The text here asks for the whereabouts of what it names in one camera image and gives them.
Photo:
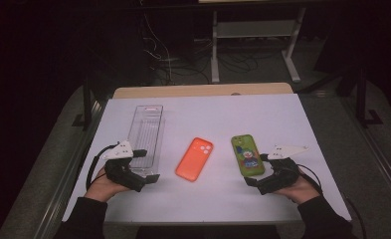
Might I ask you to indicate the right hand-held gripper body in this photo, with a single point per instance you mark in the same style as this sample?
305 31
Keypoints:
281 177

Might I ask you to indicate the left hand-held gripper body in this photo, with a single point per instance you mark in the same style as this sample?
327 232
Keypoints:
121 171

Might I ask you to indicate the green cartoon phone case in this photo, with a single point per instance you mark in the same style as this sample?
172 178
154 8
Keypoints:
247 156

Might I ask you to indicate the clear plastic tray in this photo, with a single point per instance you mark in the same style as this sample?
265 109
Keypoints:
146 129

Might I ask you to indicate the orange phone case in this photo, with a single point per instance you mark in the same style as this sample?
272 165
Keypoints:
193 159

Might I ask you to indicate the person's right hand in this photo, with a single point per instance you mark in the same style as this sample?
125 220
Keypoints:
300 191

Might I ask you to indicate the person's left hand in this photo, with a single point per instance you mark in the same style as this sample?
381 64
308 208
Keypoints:
101 189

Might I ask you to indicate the black metal stand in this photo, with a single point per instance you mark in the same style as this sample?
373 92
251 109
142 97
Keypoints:
362 96
87 99

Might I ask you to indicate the grey metal rail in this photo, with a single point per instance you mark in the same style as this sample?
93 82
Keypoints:
378 162
67 186

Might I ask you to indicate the white metal desk frame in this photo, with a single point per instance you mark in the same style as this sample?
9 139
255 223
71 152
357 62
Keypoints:
256 29

